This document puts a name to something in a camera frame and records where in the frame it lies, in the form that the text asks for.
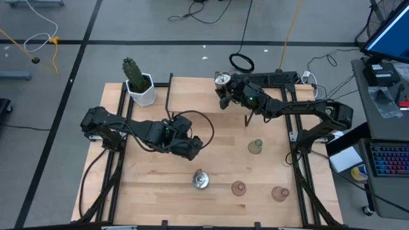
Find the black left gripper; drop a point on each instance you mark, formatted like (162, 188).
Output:
(179, 139)

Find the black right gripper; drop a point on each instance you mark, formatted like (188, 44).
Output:
(247, 96)

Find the ribbed metal candle tin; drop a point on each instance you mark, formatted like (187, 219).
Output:
(221, 79)

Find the metal candle tin orange label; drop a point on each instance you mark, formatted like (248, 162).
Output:
(200, 180)

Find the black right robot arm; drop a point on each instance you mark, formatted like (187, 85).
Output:
(303, 110)

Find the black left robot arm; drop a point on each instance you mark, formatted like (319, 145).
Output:
(140, 129)

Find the wooden shelf riser black legs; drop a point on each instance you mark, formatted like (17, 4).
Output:
(191, 96)

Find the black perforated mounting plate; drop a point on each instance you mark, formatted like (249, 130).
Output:
(274, 78)

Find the white hexagonal plant pot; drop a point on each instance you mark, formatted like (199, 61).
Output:
(143, 99)

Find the green cactus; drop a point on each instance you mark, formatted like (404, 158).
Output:
(134, 75)

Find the white box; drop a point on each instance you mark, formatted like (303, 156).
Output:
(345, 159)

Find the small black computer box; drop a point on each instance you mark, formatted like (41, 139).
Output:
(380, 75)

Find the clear plastic bag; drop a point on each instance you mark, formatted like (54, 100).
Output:
(385, 102)

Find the grey desk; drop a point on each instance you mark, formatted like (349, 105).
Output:
(383, 127)

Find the small black floor object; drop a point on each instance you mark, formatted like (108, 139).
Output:
(35, 60)

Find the computer monitor blue screen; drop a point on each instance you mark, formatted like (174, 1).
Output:
(393, 38)

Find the grey floor bar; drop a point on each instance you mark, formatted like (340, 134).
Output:
(16, 75)

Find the red tool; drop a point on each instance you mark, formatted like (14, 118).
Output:
(404, 103)

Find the backlit rainbow keyboard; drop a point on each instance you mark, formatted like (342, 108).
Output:
(390, 159)

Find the grey wheeled cart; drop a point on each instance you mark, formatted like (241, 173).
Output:
(393, 198)

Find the grey cart base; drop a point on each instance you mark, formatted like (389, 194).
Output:
(32, 3)

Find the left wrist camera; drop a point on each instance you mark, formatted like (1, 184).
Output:
(195, 148)

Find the silver right base bracket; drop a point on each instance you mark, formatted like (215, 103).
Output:
(294, 136)

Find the silver base bracket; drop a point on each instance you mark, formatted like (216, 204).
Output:
(294, 136)
(96, 138)

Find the silver left base bracket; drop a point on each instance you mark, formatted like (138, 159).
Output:
(96, 138)

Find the black metal table frame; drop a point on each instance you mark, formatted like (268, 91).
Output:
(302, 195)

